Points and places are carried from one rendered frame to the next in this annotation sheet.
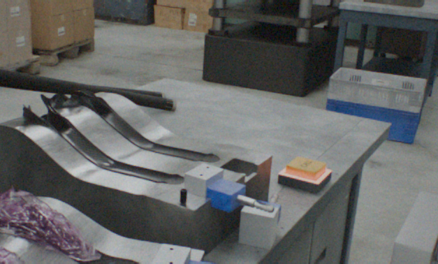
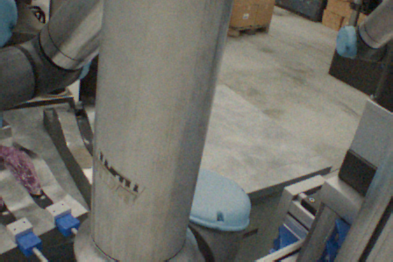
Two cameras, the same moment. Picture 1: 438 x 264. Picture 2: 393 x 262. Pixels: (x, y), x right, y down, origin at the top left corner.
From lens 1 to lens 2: 0.61 m
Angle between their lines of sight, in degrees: 24
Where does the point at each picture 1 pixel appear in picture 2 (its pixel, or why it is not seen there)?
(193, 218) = not seen: hidden behind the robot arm
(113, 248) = (52, 192)
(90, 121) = not seen: hidden behind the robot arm
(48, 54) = (233, 29)
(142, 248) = (63, 197)
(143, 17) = (314, 16)
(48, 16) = (239, 5)
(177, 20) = (337, 24)
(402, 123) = not seen: outside the picture
